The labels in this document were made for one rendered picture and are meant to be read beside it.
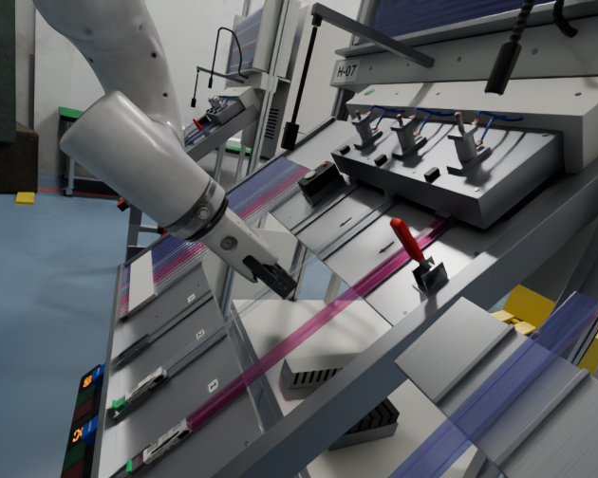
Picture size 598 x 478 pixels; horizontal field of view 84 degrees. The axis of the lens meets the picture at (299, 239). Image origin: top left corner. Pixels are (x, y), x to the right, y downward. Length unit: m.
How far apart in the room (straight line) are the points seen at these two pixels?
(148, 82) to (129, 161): 0.12
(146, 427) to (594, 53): 0.73
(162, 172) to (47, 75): 4.49
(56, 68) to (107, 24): 4.49
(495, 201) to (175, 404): 0.47
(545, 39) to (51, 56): 4.62
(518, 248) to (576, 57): 0.27
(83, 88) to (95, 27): 4.67
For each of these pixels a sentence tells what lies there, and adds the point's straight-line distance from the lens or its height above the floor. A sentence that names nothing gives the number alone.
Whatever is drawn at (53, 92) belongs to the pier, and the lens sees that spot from 4.85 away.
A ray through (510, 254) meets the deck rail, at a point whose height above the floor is 1.09.
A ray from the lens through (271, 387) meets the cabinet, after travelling 0.82.
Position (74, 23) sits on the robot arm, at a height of 1.19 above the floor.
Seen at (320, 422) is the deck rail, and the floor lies 0.89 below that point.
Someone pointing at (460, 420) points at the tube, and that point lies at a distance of 0.23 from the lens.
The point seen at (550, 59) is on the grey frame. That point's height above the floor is 1.33.
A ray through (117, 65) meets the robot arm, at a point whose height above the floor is 1.18.
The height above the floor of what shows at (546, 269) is 1.04.
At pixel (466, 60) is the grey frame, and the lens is 0.70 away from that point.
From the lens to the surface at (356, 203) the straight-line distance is 0.60.
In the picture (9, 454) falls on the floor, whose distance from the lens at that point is 1.55.
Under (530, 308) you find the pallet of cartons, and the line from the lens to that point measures 3.52.
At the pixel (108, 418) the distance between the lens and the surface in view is 0.58.
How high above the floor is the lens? 1.16
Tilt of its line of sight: 17 degrees down
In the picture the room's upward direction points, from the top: 15 degrees clockwise
